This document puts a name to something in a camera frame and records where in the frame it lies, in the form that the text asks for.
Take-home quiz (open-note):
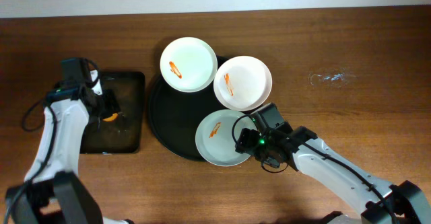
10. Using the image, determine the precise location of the pale blue plate front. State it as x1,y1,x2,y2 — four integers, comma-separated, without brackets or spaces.
195,110,250,167

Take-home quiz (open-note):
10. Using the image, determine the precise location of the white plate top right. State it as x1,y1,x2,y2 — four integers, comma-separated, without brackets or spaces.
213,56,273,111

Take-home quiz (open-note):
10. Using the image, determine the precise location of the black round tray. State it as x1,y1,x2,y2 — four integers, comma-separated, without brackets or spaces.
147,75,226,161

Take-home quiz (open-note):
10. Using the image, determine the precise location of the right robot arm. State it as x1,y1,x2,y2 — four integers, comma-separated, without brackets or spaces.
234,126,430,223

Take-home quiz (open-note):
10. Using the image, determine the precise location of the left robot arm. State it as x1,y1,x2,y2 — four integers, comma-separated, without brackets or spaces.
4,85,113,224

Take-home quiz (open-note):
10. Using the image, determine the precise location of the white plate top left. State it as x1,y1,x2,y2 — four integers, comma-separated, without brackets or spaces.
160,37,218,93

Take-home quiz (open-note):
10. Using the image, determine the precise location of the green and yellow sponge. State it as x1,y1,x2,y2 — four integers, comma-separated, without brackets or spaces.
102,113,119,122

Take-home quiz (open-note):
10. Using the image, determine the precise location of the black rectangular tray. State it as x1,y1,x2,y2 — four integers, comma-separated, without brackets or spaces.
80,71,145,154

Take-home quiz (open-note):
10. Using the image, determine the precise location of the white plate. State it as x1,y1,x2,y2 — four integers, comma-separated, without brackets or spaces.
160,37,218,93
213,56,273,111

